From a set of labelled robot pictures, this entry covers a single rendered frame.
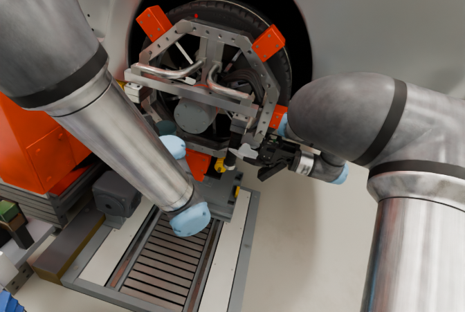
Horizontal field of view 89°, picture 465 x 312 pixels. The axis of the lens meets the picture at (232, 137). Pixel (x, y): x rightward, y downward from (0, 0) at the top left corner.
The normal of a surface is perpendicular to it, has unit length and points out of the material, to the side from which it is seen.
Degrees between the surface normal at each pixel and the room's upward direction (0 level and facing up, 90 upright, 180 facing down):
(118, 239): 0
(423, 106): 33
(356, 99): 50
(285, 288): 0
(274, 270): 0
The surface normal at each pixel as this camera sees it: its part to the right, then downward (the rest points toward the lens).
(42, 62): 0.55, 0.43
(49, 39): 0.78, 0.16
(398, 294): -0.67, -0.57
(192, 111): -0.22, 0.56
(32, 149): 0.96, 0.29
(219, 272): 0.19, -0.78
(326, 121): -0.83, 0.18
